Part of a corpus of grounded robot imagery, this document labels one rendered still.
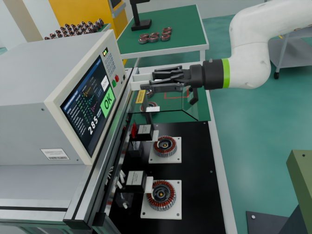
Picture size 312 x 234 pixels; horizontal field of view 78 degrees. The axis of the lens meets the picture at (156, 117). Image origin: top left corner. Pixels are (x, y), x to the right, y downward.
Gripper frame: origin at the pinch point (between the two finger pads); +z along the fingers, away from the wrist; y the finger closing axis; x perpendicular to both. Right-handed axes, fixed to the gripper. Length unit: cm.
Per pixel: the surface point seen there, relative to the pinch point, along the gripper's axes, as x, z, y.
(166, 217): -39.6, -5.2, -28.0
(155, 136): -29.9, 0.4, 2.7
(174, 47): -44, -4, 139
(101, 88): 4.3, 9.7, -9.5
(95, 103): 3.4, 9.7, -15.5
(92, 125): 0.6, 9.7, -21.3
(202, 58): -60, -32, 140
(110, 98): -1.6, 9.7, -6.2
